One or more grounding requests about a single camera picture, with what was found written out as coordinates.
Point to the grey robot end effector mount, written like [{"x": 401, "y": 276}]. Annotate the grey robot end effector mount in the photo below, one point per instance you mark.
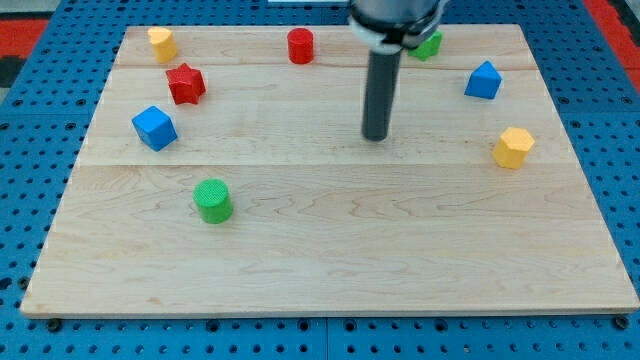
[{"x": 389, "y": 26}]

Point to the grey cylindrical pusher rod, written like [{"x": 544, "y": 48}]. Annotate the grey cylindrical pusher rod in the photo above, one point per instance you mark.
[{"x": 381, "y": 80}]

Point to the green cylinder block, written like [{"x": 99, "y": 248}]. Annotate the green cylinder block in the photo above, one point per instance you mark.
[{"x": 212, "y": 199}]

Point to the wooden board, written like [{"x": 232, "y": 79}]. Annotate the wooden board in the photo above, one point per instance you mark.
[{"x": 326, "y": 223}]

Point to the green star block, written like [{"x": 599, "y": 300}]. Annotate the green star block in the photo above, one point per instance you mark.
[{"x": 428, "y": 48}]

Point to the red cylinder block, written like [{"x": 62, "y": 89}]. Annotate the red cylinder block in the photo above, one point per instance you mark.
[{"x": 300, "y": 43}]

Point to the blue pentagon block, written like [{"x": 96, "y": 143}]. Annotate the blue pentagon block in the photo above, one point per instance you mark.
[{"x": 484, "y": 82}]

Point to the yellow hexagon block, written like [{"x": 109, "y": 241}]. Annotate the yellow hexagon block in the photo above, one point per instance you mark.
[{"x": 513, "y": 147}]

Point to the red star block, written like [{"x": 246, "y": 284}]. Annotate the red star block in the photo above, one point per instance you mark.
[{"x": 186, "y": 84}]

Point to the yellow heart block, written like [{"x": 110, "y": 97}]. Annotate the yellow heart block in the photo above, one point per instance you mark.
[{"x": 162, "y": 43}]

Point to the blue cube block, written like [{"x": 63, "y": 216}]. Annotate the blue cube block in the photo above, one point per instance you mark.
[{"x": 154, "y": 128}]

